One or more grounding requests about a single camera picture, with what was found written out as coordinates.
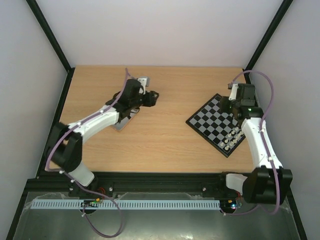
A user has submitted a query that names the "black frame post right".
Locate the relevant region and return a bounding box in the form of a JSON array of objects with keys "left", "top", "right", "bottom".
[{"left": 244, "top": 0, "right": 294, "bottom": 71}]

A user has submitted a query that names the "metal tray with wooden rim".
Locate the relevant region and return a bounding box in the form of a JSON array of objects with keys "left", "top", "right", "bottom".
[{"left": 111, "top": 109, "right": 140, "bottom": 132}]

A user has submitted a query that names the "black frame post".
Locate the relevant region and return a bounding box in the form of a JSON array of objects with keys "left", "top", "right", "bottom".
[
  {"left": 26, "top": 0, "right": 75, "bottom": 73},
  {"left": 244, "top": 0, "right": 294, "bottom": 71}
]

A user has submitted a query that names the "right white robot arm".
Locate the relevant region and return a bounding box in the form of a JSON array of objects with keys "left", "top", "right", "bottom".
[{"left": 218, "top": 83, "right": 293, "bottom": 206}]

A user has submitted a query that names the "purple cable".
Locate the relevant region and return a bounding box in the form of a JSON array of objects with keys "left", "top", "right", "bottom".
[
  {"left": 44, "top": 67, "right": 137, "bottom": 237},
  {"left": 222, "top": 70, "right": 281, "bottom": 217}
]

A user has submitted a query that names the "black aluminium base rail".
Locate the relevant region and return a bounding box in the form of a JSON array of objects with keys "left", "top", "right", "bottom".
[{"left": 24, "top": 172, "right": 239, "bottom": 199}]

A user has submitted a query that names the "black frame post left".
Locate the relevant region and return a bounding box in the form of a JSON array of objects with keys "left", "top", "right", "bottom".
[{"left": 26, "top": 0, "right": 75, "bottom": 73}]

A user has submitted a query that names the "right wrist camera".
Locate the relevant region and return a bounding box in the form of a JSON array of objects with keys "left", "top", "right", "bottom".
[{"left": 227, "top": 83, "right": 238, "bottom": 101}]

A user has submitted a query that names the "black and silver chessboard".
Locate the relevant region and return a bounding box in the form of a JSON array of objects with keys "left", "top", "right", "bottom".
[{"left": 185, "top": 93, "right": 245, "bottom": 158}]

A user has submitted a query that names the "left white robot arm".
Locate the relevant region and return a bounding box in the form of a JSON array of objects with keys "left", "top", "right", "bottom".
[{"left": 46, "top": 76, "right": 159, "bottom": 187}]

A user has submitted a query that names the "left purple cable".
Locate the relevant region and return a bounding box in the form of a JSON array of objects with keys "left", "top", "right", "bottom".
[{"left": 44, "top": 67, "right": 137, "bottom": 237}]

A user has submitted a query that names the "light blue slotted cable duct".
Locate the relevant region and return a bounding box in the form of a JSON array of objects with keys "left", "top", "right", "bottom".
[{"left": 30, "top": 199, "right": 221, "bottom": 210}]

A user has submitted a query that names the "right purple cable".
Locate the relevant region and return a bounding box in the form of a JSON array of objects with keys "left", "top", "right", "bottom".
[{"left": 222, "top": 70, "right": 281, "bottom": 217}]

